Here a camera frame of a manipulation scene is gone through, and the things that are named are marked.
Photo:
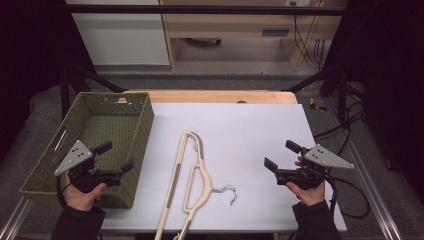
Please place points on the black horizontal frame bar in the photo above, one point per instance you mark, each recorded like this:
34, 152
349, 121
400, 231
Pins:
200, 9

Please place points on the white cabinet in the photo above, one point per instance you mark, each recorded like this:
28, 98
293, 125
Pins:
120, 40

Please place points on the green woven basket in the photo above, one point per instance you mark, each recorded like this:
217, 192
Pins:
100, 128

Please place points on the beige clothes hanger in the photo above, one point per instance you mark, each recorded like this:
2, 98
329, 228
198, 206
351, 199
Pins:
207, 182

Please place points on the black curtain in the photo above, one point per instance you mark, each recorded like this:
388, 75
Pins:
390, 83
26, 60

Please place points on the person's right hand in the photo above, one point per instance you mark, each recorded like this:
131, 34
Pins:
311, 196

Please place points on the light wooden desk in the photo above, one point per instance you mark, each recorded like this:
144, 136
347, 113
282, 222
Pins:
233, 28

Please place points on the white table sheet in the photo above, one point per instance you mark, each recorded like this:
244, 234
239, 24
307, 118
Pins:
250, 140

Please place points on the yellow and black tool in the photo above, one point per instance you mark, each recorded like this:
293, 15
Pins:
315, 105

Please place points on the person's left hand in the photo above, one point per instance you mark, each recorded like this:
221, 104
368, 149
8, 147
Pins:
81, 199

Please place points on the black diagonal frame strut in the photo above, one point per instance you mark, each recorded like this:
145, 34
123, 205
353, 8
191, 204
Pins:
96, 78
313, 78

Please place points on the aluminium rail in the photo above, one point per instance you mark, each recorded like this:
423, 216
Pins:
370, 173
15, 220

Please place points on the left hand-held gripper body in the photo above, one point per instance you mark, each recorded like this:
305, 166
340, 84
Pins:
75, 157

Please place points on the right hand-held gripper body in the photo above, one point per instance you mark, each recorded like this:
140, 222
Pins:
325, 159

